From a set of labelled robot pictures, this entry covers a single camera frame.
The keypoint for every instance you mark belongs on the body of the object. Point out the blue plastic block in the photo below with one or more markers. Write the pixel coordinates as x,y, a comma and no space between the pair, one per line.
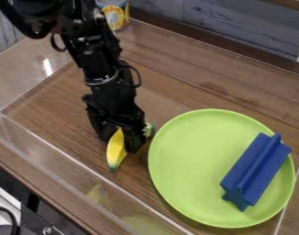
253,171

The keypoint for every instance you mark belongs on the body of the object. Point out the green round plate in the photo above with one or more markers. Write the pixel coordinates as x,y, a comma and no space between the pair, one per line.
192,152

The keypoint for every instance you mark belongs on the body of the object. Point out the yellow blue tin can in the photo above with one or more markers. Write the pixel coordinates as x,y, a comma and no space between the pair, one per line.
116,11

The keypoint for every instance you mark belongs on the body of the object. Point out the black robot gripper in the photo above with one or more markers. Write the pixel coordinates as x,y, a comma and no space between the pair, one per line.
111,107

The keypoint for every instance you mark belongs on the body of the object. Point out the clear acrylic enclosure wall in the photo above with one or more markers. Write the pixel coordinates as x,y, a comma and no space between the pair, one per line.
49,149

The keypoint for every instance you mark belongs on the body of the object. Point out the yellow toy banana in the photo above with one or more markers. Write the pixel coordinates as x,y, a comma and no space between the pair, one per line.
116,152

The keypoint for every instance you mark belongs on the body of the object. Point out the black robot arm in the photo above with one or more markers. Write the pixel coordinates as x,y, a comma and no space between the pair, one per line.
79,24

